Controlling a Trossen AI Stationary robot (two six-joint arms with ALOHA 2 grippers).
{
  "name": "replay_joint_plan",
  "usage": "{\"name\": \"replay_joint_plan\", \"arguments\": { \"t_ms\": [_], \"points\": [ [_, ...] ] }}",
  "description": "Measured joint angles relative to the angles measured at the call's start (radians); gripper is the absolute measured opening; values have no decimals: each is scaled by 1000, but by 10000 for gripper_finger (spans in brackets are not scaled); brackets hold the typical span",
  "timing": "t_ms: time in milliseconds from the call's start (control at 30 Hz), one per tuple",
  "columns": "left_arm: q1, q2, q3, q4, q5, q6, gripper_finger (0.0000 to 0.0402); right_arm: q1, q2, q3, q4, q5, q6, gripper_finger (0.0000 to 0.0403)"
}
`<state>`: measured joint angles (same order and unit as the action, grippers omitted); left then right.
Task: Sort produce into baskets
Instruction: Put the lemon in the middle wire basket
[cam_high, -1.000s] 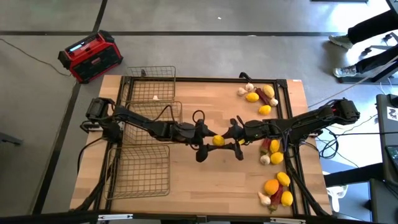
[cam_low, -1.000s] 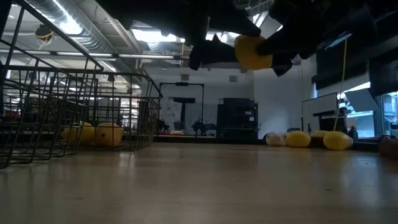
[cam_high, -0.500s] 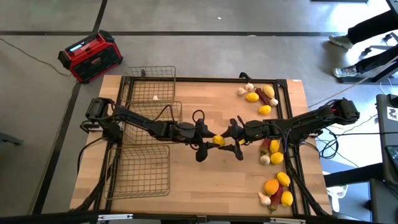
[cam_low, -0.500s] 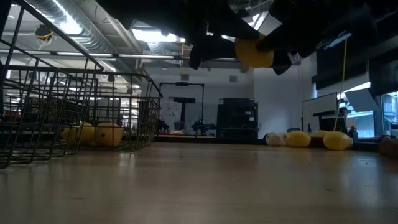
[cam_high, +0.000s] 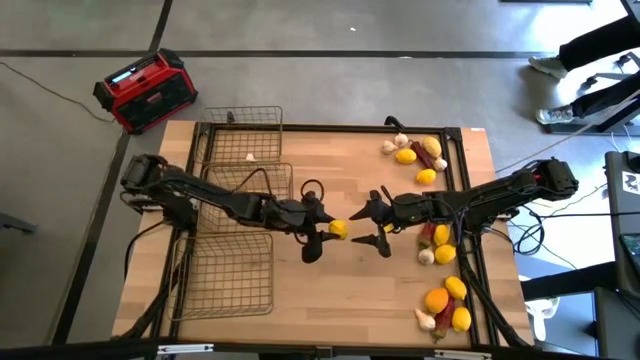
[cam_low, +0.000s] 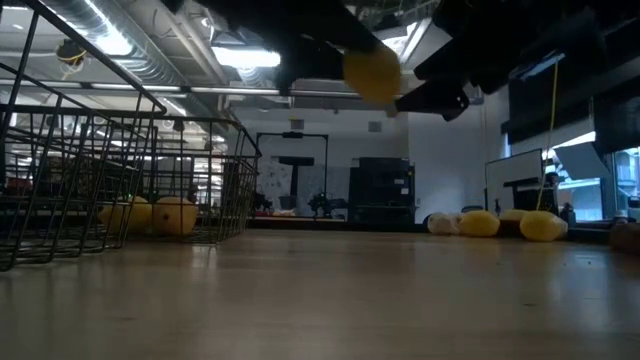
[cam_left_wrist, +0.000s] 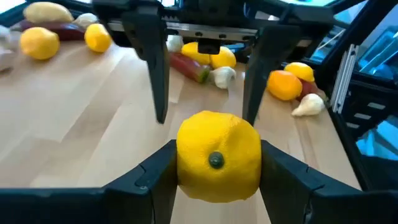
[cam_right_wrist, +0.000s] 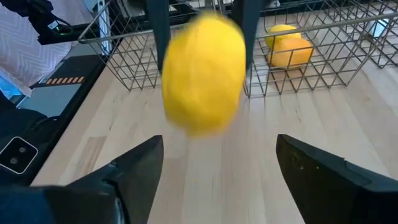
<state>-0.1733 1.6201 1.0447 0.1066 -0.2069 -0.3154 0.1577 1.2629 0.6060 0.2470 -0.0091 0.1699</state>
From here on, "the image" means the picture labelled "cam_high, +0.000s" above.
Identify thin white pole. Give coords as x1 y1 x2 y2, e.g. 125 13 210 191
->
494 88 640 174

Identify round orange fruit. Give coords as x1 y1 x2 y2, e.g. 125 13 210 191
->
424 287 450 315

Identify dark grey floor object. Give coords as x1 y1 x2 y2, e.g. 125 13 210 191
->
0 212 39 235

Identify white floor object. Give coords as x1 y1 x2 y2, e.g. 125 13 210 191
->
524 297 561 341

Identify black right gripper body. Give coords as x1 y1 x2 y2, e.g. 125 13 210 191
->
378 192 437 229

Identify black desk foot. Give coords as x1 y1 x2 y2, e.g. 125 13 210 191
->
543 97 640 136

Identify black cable bundle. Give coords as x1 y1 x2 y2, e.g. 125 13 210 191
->
487 182 609 271

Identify dark grey desk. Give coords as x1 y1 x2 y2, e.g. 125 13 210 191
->
592 149 640 360

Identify person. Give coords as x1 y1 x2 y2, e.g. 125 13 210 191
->
528 14 640 126

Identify thin grey floor cable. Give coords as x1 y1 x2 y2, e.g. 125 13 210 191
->
0 60 119 125

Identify red and black radio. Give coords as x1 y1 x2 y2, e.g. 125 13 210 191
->
92 47 199 135

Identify black floor beam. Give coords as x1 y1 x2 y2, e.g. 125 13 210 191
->
519 262 619 301

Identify black aluminium table frame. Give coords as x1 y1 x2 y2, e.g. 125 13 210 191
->
114 122 534 350

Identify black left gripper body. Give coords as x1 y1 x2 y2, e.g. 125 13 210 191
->
274 196 326 237

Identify silver frame bracket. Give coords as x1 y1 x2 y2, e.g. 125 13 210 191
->
157 343 215 356
433 349 492 360

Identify black office chair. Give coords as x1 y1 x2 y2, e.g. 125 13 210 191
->
577 51 640 94

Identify rectangular wire basket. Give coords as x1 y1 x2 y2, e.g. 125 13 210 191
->
202 104 285 165
198 162 295 236
168 231 275 322

